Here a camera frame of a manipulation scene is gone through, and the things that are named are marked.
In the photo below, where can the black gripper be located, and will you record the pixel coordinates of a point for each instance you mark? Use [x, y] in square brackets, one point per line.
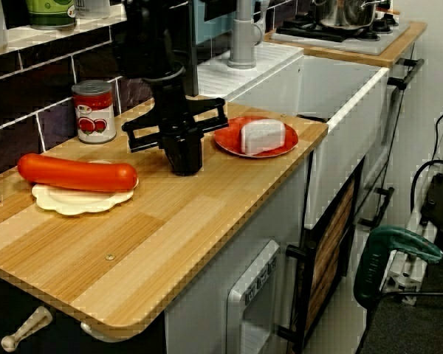
[175, 110]

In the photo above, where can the red round plate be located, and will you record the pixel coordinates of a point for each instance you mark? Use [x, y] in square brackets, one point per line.
[225, 142]

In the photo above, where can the white soap bar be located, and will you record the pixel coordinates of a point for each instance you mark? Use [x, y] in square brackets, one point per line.
[262, 136]

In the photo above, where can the red toy sausage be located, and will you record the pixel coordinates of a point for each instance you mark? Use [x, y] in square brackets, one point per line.
[77, 173]

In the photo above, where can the tomato soup can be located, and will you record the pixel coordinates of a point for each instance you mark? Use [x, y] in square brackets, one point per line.
[94, 114]

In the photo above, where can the cream scalloped plate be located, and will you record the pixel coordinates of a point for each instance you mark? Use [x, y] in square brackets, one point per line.
[77, 204]

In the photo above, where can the grey toy faucet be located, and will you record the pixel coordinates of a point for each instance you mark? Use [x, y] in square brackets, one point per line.
[241, 44]

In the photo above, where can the white kitchen cabinet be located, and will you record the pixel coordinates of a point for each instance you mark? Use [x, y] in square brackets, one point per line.
[206, 280]

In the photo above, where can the grey dishwasher panel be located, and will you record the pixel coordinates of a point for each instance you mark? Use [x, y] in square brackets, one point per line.
[236, 295]

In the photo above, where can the white toy sink unit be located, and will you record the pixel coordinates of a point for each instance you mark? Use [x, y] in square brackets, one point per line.
[347, 166]

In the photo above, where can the small white lidded container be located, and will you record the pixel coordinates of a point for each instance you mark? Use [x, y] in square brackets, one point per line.
[94, 9]

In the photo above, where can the wood slat cabinet door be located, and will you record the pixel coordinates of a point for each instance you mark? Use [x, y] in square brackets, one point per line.
[332, 243]

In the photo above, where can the green vegetable can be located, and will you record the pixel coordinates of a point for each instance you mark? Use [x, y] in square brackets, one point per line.
[49, 14]

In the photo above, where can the steel cooking pot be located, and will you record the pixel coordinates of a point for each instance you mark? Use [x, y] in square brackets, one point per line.
[343, 14]

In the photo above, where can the green power drill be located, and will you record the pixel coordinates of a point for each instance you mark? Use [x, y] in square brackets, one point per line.
[369, 269]

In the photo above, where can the grey toy stove top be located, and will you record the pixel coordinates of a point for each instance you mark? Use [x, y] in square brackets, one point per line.
[387, 38]

